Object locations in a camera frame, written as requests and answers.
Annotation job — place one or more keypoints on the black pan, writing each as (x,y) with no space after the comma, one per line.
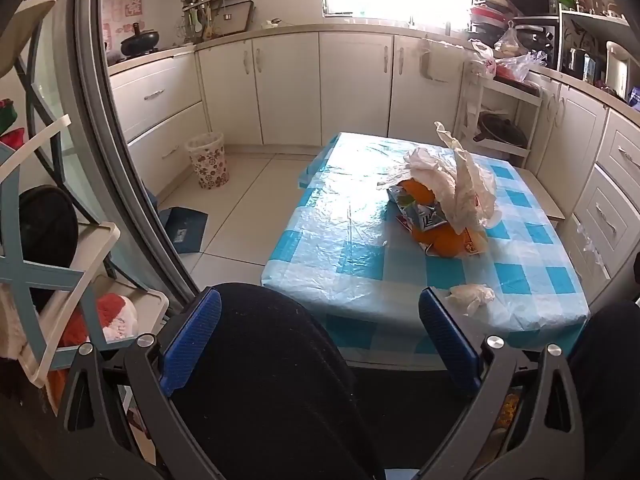
(502,132)

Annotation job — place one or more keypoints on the floral trash basket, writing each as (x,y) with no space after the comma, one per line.
(209,162)

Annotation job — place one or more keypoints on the white kitchen cabinets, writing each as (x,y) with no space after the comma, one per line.
(290,85)

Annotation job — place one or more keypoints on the white storage rack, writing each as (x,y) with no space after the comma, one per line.
(60,310)

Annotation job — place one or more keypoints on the black round object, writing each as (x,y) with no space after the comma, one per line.
(50,230)

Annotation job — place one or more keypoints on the kitchen shelving unit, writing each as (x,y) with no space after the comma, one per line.
(595,25)

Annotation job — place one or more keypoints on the black wok with lid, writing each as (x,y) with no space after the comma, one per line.
(140,42)

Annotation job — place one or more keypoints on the orange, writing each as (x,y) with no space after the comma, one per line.
(442,241)
(417,192)

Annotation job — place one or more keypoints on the steel pot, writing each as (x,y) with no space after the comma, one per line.
(575,62)

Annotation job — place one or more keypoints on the white stool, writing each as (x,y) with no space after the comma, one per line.
(542,195)

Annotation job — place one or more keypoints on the white tissue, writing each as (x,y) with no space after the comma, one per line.
(470,296)

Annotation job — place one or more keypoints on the grey door frame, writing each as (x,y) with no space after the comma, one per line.
(115,135)

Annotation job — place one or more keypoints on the blue dustpan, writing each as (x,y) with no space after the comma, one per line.
(185,230)

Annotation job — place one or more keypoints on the white plastic bag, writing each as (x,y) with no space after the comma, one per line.
(465,180)

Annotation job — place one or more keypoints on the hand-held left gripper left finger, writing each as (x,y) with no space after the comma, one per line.
(192,340)

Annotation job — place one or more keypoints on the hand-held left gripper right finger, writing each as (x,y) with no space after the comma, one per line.
(450,340)

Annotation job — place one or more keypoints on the printed milk carton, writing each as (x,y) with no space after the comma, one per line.
(420,212)

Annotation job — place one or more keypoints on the blue checkered tablecloth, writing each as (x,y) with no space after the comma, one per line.
(350,240)

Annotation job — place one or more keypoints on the white trolley shelf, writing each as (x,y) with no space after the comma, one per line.
(505,95)

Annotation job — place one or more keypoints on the wall utensil rack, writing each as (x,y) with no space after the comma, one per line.
(215,10)

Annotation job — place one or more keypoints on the plastic bags on counter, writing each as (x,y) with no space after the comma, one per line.
(510,57)

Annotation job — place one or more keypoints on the red and white cloth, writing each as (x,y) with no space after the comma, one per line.
(120,317)

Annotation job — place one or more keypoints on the pink wall decal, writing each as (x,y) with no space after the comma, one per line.
(131,10)

